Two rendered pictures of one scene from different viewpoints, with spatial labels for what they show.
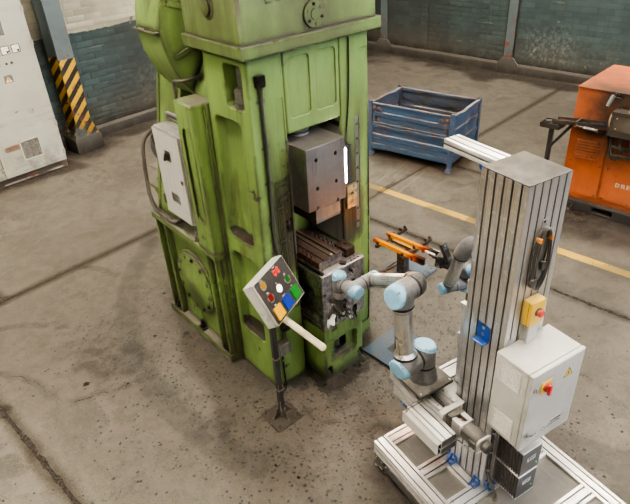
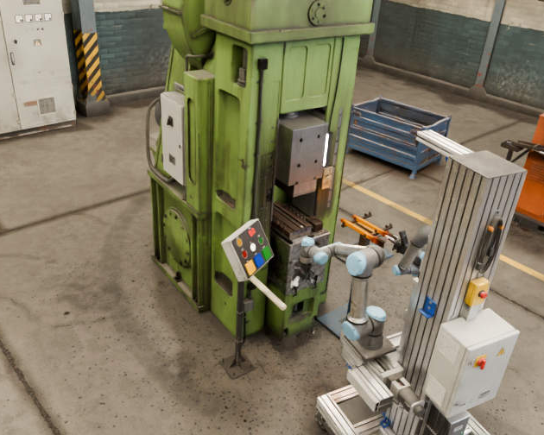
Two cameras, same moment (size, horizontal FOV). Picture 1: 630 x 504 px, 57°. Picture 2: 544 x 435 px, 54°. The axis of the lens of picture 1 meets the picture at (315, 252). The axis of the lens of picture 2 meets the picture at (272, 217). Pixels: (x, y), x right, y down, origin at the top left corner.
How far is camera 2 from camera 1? 19 cm
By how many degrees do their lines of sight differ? 3
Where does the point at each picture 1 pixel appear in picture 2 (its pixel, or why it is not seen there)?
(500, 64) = (471, 91)
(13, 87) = (40, 50)
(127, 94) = (136, 72)
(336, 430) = (284, 385)
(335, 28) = (334, 28)
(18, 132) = (38, 90)
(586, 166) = (538, 187)
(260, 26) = (270, 16)
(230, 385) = (194, 332)
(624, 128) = not seen: outside the picture
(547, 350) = (484, 329)
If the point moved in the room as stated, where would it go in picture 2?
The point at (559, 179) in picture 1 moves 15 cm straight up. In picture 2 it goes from (515, 176) to (524, 145)
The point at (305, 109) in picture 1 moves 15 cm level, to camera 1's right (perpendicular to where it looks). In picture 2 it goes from (298, 95) to (320, 97)
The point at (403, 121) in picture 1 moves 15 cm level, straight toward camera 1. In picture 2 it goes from (378, 127) to (377, 130)
